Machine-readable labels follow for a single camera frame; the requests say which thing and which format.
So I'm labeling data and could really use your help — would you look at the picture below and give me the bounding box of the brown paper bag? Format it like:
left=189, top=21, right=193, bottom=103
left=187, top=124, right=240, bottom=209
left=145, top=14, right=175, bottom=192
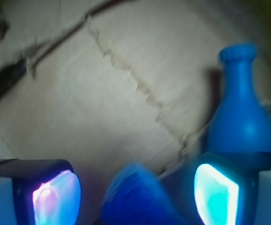
left=0, top=0, right=271, bottom=225

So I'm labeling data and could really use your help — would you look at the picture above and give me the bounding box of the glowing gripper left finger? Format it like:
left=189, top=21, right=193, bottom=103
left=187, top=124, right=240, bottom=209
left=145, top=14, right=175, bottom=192
left=0, top=159, right=81, bottom=225

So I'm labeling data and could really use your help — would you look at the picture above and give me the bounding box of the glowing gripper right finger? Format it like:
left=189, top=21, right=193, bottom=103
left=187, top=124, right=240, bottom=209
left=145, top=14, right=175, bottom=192
left=194, top=152, right=271, bottom=225

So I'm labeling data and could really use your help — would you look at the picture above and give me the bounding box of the blue sponge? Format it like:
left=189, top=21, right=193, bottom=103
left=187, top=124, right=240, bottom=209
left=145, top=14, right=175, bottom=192
left=100, top=163, right=184, bottom=225

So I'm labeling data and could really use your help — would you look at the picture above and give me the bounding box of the blue plastic bottle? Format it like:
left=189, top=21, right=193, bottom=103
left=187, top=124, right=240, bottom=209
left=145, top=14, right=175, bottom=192
left=206, top=43, right=271, bottom=153

